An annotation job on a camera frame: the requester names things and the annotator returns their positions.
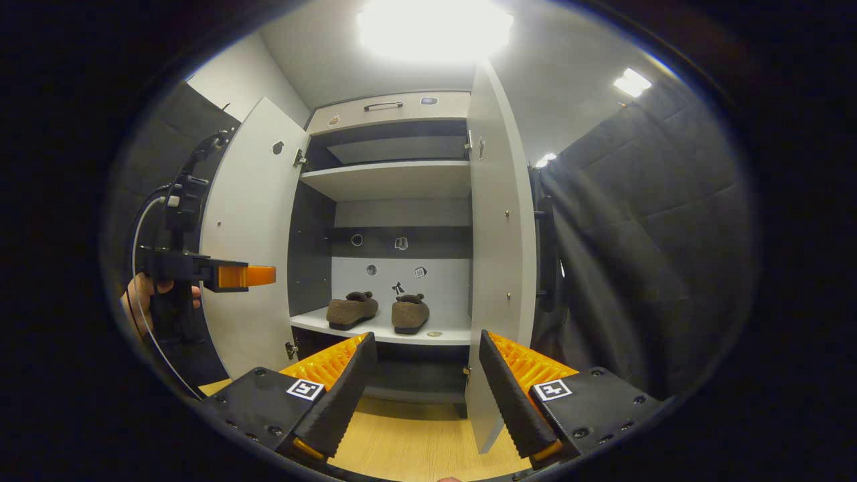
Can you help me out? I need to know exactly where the white cabinet door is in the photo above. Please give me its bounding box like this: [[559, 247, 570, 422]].
[[200, 97, 312, 381], [464, 59, 538, 455]]

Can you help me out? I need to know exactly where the black backdrop cloth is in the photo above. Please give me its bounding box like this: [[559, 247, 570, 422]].
[[107, 74, 757, 402]]

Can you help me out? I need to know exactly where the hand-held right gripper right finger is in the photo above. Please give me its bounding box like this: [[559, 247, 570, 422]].
[[477, 329, 667, 469]]

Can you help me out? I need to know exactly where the white cable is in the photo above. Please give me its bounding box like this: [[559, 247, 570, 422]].
[[131, 196, 203, 401]]

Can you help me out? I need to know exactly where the brown fuzzy shoe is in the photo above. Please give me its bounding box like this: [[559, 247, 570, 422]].
[[392, 293, 431, 335], [326, 291, 380, 331]]

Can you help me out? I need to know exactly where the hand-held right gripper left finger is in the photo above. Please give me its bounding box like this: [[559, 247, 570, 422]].
[[201, 331, 379, 463]]

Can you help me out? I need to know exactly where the black door handle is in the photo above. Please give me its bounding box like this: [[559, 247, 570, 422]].
[[532, 166, 558, 313]]

